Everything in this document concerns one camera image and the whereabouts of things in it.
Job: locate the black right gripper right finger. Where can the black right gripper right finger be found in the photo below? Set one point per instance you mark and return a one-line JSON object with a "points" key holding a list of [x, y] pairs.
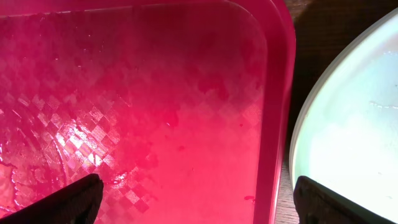
{"points": [[317, 204]]}

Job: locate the red plastic tray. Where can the red plastic tray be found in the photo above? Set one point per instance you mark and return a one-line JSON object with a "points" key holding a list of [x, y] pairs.
{"points": [[180, 107]]}

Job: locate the pale green plate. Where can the pale green plate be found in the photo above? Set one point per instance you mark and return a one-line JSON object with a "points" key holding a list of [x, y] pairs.
{"points": [[345, 136]]}

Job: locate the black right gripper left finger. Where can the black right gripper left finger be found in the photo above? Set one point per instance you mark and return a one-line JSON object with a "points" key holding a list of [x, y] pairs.
{"points": [[77, 203]]}

